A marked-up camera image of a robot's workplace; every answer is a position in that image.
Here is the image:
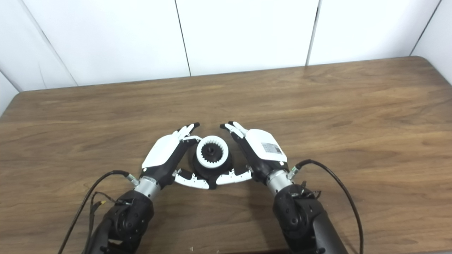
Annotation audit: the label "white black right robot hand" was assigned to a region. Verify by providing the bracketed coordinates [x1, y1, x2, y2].
[215, 121, 294, 197]

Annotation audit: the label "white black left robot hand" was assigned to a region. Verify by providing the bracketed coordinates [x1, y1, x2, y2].
[133, 122, 212, 201]

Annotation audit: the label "white toothed plastic ring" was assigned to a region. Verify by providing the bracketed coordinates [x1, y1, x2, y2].
[196, 135, 229, 169]

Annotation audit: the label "round black plastic part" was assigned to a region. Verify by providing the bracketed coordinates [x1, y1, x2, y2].
[192, 145, 233, 190]

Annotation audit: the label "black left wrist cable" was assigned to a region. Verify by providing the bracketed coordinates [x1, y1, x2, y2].
[58, 170, 140, 254]

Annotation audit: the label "thin right wrist wires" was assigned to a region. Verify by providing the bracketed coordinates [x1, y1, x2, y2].
[298, 181, 322, 200]

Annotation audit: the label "thin wrist wires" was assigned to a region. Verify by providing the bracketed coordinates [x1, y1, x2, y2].
[89, 192, 133, 230]
[298, 181, 322, 200]

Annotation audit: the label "thin left wrist wires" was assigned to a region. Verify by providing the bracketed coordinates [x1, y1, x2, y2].
[89, 192, 133, 230]

